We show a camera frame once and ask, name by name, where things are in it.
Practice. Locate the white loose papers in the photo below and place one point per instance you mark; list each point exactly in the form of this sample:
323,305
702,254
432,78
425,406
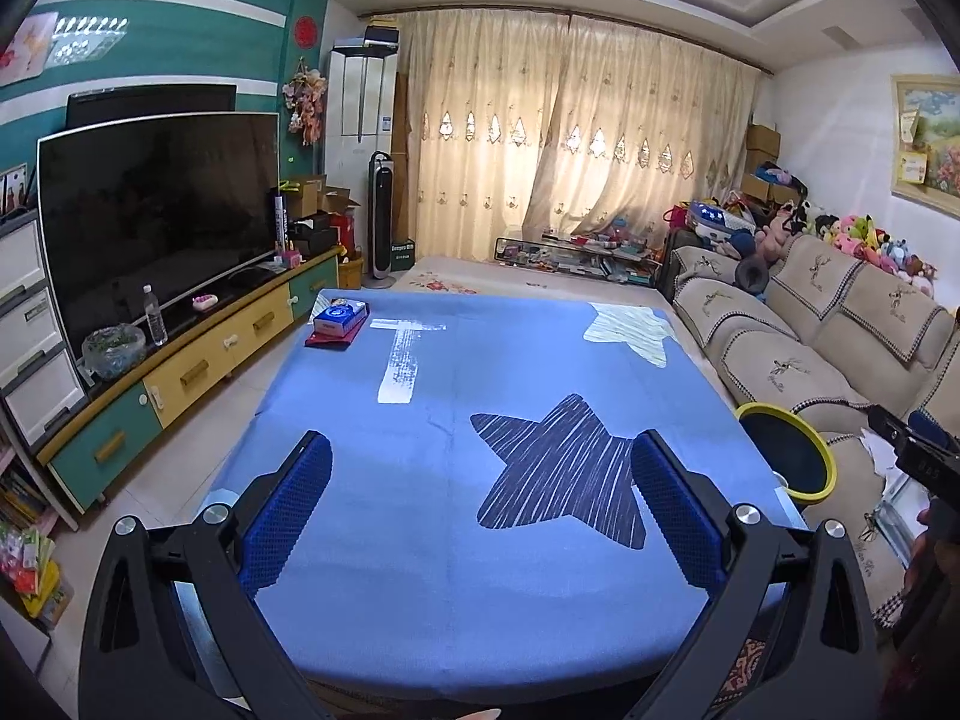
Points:
881,454

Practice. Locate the red flat pouch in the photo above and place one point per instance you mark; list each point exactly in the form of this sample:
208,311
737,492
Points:
330,343

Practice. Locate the hanging artificial flower decoration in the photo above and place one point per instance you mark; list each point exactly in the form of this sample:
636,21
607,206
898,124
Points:
306,105

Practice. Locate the person's right hand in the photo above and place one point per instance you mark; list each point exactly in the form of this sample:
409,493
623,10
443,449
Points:
926,547

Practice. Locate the large curved television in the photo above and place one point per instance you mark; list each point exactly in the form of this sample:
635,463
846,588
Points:
150,225

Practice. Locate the patterned red rug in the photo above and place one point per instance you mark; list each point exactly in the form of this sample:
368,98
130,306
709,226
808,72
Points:
739,671

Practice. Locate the beige embroidered sofa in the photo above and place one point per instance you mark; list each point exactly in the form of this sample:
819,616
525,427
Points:
787,360

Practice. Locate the open cardboard box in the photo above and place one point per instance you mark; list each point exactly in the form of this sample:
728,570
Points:
311,195

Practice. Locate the cream lace curtain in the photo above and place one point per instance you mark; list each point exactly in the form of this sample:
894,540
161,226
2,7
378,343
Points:
652,120
472,150

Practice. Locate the green-label box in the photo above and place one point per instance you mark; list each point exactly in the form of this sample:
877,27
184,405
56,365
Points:
403,256

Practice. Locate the glass coffee table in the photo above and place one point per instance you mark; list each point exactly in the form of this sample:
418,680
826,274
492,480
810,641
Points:
577,262

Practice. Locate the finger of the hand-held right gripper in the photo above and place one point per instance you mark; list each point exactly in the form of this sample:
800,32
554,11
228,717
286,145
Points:
934,431

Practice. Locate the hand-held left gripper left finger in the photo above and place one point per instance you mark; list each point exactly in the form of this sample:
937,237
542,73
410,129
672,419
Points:
292,499

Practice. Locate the blue star-print tablecloth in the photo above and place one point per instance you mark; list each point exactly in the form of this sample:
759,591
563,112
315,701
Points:
450,577

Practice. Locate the red round wall ornament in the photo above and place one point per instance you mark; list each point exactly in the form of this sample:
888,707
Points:
307,31

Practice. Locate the black tower fan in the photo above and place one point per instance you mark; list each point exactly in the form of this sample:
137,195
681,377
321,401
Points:
381,262

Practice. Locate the yellow-rimmed dark trash bin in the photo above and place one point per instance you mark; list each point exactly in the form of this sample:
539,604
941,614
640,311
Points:
787,457

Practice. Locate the crystal wall hook rack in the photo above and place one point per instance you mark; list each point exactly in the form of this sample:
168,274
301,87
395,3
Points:
86,41

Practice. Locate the white plastic drawer unit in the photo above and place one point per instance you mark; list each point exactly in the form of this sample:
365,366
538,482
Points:
30,322

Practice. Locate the blue white printed bag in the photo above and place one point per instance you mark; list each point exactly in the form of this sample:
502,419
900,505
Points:
720,219

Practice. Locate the teal and yellow television cabinet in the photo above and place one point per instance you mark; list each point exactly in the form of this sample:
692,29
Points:
210,360

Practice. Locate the small photo frames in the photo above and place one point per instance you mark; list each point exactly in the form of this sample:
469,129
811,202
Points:
15,191

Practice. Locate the wall poster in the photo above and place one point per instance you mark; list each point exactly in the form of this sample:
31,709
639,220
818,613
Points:
26,49

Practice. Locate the blue tissue pack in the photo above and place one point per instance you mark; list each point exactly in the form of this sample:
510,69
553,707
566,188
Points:
341,315

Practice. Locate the small pink object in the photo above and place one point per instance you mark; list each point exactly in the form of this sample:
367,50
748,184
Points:
205,303

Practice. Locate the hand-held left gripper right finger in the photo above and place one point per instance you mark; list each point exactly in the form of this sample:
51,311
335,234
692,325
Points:
671,502

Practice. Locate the framed landscape picture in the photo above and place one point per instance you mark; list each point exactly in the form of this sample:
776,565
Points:
934,135

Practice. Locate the white standing air conditioner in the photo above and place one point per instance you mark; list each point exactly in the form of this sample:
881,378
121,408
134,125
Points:
352,105

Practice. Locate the pile of plush toys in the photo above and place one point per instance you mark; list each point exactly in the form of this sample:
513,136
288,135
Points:
862,240

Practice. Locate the clear water bottle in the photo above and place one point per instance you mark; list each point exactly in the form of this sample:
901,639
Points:
156,319

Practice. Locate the dark box on air conditioner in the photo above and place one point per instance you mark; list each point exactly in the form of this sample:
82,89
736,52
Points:
382,35

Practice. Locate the glass ashtray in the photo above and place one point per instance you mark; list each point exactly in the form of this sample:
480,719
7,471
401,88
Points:
112,352

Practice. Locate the black tall narrow box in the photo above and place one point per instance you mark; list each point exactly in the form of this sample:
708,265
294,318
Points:
280,225

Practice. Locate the dark round cushion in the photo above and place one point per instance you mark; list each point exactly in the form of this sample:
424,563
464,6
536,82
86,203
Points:
752,274

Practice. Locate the pile of books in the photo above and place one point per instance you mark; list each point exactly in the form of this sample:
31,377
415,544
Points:
30,555

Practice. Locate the floral floor mat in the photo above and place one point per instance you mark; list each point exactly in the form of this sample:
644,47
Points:
450,281

